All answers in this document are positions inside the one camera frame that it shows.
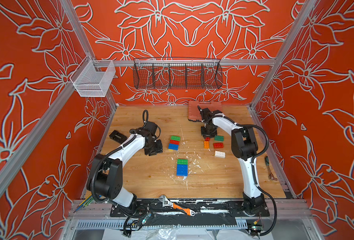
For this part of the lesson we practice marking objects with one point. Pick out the dark green lego brick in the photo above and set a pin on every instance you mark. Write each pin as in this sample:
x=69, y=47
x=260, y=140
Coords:
x=175, y=138
x=219, y=138

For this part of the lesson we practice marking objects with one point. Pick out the blue lego brick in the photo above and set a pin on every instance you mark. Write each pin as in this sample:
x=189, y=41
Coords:
x=182, y=172
x=173, y=147
x=182, y=167

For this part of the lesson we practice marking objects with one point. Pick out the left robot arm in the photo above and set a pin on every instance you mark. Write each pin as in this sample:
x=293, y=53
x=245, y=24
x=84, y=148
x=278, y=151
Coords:
x=105, y=181

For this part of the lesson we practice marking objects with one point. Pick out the green handled pliers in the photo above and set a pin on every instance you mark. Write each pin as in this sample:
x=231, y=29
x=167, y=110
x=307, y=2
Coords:
x=270, y=174

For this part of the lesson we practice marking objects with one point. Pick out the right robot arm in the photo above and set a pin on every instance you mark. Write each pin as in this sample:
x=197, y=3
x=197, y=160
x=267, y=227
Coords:
x=248, y=142

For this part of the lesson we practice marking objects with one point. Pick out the orange lego brick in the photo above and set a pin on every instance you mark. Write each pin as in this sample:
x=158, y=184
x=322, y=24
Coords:
x=206, y=144

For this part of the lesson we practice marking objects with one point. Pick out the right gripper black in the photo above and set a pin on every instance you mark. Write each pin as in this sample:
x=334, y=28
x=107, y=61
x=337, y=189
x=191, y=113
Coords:
x=207, y=134

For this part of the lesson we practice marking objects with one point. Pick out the hex key set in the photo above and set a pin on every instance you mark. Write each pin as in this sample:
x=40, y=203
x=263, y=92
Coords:
x=84, y=203

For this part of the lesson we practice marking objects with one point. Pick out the clear plastic bin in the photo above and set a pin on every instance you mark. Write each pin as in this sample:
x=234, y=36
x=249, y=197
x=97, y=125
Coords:
x=93, y=78

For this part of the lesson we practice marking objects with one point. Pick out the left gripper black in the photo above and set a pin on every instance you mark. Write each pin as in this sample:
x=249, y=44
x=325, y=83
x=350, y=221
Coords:
x=159, y=149

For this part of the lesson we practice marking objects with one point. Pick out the white lego brick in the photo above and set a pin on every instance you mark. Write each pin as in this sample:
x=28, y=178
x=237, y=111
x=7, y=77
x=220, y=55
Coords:
x=220, y=154

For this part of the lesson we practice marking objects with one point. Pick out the blue lego brick front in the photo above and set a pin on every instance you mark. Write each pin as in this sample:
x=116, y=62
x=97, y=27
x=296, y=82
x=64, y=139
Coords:
x=182, y=172

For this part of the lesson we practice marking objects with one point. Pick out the orange handled adjustable wrench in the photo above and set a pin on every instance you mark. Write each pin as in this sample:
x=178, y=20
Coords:
x=167, y=203

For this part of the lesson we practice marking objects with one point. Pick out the small black box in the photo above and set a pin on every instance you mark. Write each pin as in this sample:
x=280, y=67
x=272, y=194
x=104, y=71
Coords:
x=117, y=137

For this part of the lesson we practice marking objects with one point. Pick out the black wire basket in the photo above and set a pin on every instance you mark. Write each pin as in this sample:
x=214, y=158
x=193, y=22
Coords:
x=169, y=73

